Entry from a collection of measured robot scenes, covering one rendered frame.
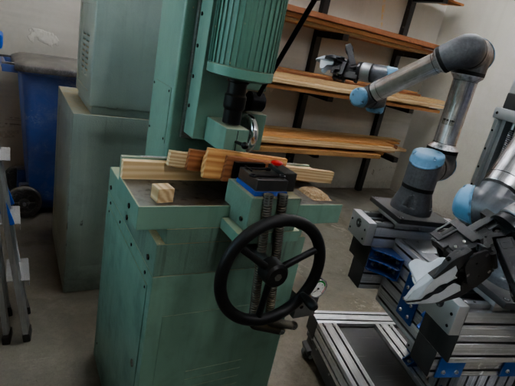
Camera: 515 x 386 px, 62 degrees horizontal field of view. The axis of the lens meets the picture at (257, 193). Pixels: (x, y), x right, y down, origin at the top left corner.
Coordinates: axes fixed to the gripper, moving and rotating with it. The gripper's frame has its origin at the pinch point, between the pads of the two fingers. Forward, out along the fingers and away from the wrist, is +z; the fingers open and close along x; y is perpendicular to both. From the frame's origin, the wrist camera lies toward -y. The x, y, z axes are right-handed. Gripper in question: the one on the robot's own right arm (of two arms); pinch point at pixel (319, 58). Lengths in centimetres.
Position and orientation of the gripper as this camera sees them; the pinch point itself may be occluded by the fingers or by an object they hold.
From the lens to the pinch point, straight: 201.0
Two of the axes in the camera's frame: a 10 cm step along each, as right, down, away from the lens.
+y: -3.8, 9.2, -1.3
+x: 3.4, 2.7, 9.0
